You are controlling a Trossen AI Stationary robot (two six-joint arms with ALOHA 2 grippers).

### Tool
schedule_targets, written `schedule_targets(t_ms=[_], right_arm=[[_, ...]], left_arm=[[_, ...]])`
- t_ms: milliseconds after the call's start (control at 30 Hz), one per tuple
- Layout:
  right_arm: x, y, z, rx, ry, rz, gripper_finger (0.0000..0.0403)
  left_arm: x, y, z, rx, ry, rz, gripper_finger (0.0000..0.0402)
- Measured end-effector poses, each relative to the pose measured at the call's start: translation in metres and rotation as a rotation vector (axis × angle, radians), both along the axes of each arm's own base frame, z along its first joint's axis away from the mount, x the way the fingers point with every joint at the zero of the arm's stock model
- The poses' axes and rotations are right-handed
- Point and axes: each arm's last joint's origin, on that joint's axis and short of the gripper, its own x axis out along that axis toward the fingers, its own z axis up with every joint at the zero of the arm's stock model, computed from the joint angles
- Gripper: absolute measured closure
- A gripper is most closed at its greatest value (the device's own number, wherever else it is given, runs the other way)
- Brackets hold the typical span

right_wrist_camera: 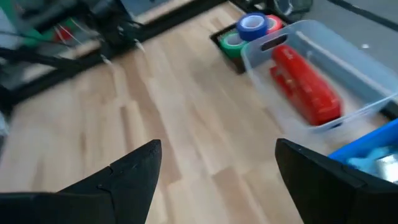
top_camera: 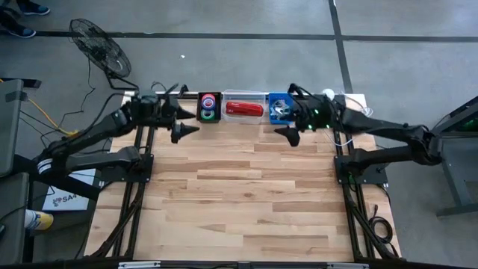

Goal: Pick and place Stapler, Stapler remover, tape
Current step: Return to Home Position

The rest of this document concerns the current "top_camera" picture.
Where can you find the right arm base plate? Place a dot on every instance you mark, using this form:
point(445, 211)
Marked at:
point(373, 176)

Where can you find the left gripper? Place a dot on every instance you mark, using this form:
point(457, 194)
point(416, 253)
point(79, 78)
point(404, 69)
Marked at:
point(153, 110)

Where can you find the black plastic bin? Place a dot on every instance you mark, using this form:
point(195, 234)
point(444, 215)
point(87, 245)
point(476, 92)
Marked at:
point(198, 108)

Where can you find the red cylindrical bottle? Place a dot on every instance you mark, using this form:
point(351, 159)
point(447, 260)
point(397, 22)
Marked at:
point(244, 109)

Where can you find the dark metal cart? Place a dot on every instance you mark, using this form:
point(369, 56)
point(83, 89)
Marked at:
point(459, 175)

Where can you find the white printed sign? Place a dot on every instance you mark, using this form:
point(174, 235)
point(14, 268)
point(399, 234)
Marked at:
point(71, 198)

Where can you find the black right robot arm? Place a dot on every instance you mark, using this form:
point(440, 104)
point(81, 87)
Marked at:
point(381, 125)

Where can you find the dark grey cabinet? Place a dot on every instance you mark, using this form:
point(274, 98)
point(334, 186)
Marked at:
point(9, 130)

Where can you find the black aluminium table frame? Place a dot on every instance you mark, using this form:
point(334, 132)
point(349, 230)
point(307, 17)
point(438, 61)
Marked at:
point(209, 266)

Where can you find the black diagonal beam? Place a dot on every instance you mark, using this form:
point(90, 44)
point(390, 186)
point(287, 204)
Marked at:
point(56, 183)

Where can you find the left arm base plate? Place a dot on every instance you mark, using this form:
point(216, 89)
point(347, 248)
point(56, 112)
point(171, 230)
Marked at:
point(145, 173)

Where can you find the silver bracket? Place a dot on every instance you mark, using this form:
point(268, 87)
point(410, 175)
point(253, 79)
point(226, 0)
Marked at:
point(139, 265)
point(347, 266)

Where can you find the clear plastic bin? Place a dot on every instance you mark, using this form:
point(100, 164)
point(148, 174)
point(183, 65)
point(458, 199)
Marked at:
point(242, 120)

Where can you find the blue plastic bin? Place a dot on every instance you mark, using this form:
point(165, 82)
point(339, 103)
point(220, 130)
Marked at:
point(278, 96)

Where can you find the bulb lamp with brass base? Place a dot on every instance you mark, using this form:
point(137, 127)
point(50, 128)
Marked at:
point(328, 92)

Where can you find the yellow and white container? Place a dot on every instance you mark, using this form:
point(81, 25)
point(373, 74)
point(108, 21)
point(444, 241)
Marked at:
point(37, 220)

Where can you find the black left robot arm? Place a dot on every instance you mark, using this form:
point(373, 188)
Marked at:
point(93, 130)

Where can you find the green tape roll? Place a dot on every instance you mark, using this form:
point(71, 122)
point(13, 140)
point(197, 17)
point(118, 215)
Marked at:
point(202, 114)

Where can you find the black floor fan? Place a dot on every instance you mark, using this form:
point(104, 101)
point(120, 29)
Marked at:
point(101, 50)

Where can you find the purple tape roll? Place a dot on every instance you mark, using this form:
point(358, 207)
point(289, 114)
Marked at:
point(202, 100)

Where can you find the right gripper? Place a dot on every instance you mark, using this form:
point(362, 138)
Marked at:
point(317, 114)

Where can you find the black clamp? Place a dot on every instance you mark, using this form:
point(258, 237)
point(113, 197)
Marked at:
point(183, 89)
point(295, 89)

